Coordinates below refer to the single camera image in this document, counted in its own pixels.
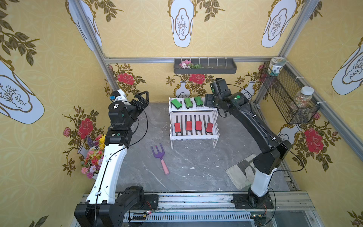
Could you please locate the dark grey wall tray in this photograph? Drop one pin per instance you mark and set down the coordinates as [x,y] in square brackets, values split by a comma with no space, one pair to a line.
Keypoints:
[218,65]

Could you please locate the small pink flower sprig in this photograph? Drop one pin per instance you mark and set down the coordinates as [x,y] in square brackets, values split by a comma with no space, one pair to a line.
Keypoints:
[187,64]

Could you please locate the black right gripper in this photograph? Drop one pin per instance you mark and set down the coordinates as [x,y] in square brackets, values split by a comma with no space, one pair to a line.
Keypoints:
[210,100]

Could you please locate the purple pink garden fork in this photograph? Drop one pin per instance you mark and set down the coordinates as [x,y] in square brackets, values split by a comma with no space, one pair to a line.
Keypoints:
[158,152]

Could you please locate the red whiteboard eraser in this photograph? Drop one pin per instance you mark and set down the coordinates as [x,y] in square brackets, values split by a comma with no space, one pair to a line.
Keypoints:
[198,125]
[177,127]
[188,126]
[209,128]

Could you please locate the black wire wall basket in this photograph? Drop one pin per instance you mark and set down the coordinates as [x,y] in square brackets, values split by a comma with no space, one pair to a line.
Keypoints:
[283,89]

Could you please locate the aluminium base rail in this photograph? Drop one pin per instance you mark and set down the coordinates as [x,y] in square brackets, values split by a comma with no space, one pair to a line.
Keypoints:
[135,207]

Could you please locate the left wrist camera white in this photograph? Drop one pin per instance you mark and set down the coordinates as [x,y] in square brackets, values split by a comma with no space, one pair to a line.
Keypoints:
[119,96]

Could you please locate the patterned jar white lid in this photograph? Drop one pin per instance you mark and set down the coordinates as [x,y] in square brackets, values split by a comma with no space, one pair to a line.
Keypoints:
[276,65]

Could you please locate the colourful artificial flower bouquet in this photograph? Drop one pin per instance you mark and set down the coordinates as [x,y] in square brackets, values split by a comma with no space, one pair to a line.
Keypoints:
[95,155]

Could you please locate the white wooden slatted shelf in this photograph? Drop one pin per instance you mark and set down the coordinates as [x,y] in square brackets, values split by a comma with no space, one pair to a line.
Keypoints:
[182,115]

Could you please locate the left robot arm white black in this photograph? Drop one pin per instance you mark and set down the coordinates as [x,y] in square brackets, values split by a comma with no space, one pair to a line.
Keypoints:
[113,159]

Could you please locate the aluminium corner frame post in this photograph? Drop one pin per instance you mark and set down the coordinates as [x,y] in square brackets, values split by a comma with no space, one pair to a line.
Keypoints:
[83,18]

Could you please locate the grey white oven mitt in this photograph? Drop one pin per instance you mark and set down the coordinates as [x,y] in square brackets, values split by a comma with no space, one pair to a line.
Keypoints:
[242,174]

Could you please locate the clear jar colourful sweets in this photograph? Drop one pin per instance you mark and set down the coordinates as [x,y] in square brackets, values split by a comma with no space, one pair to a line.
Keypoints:
[303,97]

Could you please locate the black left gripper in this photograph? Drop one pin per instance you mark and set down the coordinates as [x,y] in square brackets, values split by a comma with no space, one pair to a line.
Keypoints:
[136,103]

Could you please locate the green whiteboard eraser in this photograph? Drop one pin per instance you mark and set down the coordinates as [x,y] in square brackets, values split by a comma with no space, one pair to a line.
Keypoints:
[188,103]
[176,103]
[198,101]

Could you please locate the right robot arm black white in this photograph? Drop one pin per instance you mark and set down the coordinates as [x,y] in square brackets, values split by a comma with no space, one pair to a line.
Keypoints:
[273,148]

